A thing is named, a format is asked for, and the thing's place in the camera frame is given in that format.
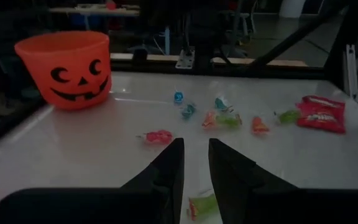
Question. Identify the orange gummy in clear wrapper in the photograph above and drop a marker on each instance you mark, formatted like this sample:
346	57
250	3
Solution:
209	120
259	126

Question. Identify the wooden table board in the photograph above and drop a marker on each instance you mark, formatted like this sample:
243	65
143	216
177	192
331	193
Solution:
160	57

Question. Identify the red gummy in clear wrapper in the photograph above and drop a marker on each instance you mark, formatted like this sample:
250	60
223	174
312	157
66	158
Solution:
158	137

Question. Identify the teal gummy in clear wrapper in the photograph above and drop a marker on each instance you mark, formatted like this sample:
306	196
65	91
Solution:
188	110
222	104

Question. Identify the blue lollipop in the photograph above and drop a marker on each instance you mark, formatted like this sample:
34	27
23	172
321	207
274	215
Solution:
178	96

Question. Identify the orange smiling pumpkin bucket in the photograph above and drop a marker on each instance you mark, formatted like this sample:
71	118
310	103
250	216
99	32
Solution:
67	71

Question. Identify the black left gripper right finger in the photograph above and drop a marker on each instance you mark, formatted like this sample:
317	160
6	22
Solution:
228	174

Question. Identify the white background cylinder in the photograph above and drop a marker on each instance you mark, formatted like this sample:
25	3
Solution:
292	7

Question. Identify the silver mounting bracket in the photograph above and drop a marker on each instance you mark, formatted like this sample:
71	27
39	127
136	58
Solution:
185	59

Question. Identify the white plate on frame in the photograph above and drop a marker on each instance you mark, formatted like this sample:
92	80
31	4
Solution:
352	74

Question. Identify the red Skittles candy pack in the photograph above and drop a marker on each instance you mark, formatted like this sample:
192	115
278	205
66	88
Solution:
322	115

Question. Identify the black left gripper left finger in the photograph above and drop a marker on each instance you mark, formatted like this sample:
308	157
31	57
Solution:
169	168

